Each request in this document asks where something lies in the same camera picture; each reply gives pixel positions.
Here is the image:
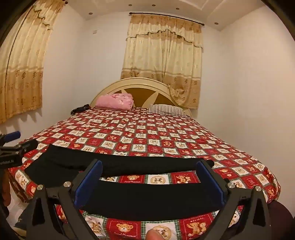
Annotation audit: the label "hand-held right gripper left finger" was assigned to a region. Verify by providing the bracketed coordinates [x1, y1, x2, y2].
[24, 159, 109, 240]

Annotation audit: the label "golden long curtain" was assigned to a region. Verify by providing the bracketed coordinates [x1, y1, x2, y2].
[0, 0, 65, 124]

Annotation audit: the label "bed with teddy-bear quilt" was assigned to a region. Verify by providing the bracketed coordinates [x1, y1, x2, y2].
[8, 107, 280, 240]

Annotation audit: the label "black pants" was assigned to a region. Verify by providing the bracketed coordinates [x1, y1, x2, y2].
[24, 144, 231, 215]

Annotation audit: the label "striped pillow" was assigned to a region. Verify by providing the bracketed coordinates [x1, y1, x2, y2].
[147, 104, 186, 116]

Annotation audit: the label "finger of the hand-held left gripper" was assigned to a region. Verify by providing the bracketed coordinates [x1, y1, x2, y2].
[15, 139, 39, 155]
[3, 131, 22, 143]

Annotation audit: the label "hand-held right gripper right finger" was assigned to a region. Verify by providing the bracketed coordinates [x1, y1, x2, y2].
[196, 160, 271, 240]

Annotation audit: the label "dark curtain rod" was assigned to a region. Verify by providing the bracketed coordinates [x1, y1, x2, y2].
[129, 12, 205, 26]

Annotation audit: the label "cream window curtain with valance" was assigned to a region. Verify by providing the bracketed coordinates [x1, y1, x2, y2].
[120, 14, 204, 109]

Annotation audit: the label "black item on bed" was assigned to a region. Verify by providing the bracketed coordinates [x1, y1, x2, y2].
[70, 104, 90, 116]

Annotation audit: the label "person's right hand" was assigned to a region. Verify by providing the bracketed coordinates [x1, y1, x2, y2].
[146, 229, 164, 240]

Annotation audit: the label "cream wooden headboard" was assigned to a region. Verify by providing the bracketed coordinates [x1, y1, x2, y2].
[89, 78, 192, 116]

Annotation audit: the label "dark maroon cloth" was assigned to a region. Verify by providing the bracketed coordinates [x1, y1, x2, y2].
[265, 200, 295, 240]

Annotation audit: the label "pink folded blanket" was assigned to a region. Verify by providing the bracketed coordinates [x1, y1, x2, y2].
[96, 93, 135, 111]

